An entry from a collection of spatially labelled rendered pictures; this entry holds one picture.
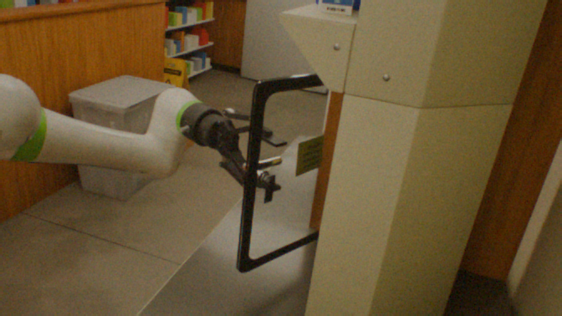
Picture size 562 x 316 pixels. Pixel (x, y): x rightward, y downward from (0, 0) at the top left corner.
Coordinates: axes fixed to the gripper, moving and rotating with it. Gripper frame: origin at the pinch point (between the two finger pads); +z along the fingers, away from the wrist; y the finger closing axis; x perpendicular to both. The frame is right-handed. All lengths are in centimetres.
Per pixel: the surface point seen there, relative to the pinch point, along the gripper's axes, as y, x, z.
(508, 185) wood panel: -2, 42, 32
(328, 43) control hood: 28.1, -8.0, 16.9
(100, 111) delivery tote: -61, 51, -197
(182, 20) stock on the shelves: -45, 228, -384
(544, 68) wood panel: 24, 42, 31
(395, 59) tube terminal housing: 27.4, -3.4, 25.6
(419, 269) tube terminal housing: -9.1, 7.6, 32.6
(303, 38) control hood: 28.0, -9.7, 13.7
